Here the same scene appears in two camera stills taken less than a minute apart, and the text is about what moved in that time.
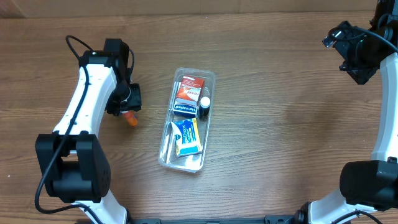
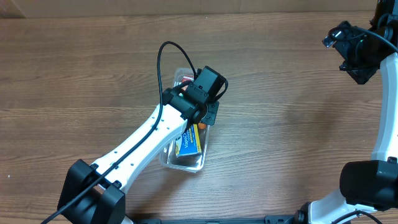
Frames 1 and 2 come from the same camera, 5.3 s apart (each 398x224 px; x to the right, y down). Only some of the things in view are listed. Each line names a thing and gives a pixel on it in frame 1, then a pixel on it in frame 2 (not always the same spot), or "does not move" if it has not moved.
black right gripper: x=347 y=58 does not move
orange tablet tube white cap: x=130 y=117 -> x=202 y=126
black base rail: x=270 y=219 does not move
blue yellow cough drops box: x=186 y=137 does not move
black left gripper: x=134 y=101 -> x=212 y=112
